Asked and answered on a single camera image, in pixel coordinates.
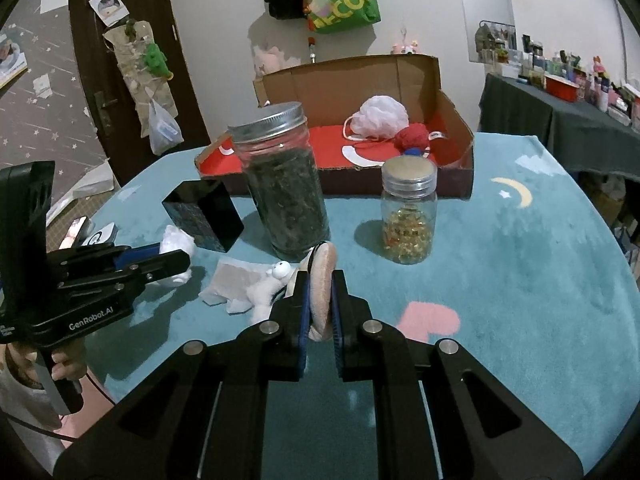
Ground door poster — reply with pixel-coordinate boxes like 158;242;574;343
89;0;130;26

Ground red knitted plush toy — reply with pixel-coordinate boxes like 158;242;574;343
395;124;432;157

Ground red basin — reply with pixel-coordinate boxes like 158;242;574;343
544;74;581;102

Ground row of bottles and jars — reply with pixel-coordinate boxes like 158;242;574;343
517;34;640;128

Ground small glass jar yellow capsules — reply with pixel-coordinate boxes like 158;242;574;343
381;156;439;264

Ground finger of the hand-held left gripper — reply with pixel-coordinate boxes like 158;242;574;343
55;249;192;293
47;241;162;273

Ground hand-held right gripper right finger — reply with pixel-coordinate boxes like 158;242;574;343
331;269;584;480

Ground small white plush toy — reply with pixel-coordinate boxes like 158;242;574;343
247;261;296;325

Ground beige hanging organizer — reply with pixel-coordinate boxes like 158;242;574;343
102;20;180;121

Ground table with dark cloth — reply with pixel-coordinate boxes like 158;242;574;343
478;72;640;181

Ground tall glass jar dark herbs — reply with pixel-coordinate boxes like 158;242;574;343
227;101;332;263

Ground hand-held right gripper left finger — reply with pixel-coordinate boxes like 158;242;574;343
52;269;309;480

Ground green plush toy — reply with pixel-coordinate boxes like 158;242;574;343
144;42;173;80

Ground white card with black circle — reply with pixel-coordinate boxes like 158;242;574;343
80;223;120;247

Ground dark brown door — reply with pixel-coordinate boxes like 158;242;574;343
67;0;211;191

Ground pink powder puff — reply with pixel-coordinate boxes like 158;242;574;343
285;241;339;343

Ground white cloth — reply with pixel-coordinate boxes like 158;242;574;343
159;225;196;287

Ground cardboard box with red lining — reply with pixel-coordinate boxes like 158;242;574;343
194;53;475;201

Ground black glossy box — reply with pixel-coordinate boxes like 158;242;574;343
161;178;245;253

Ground door handle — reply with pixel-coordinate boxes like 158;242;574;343
92;91;120;133

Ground white bath pouf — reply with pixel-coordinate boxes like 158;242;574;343
344;96;411;143

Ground clear plastic bag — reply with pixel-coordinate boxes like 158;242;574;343
148;100;182;157

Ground person's left hand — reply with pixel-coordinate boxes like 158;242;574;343
2;345;89;389

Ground white board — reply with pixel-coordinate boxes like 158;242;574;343
46;160;115;223

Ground black cable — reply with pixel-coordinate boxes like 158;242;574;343
0;367;118;445

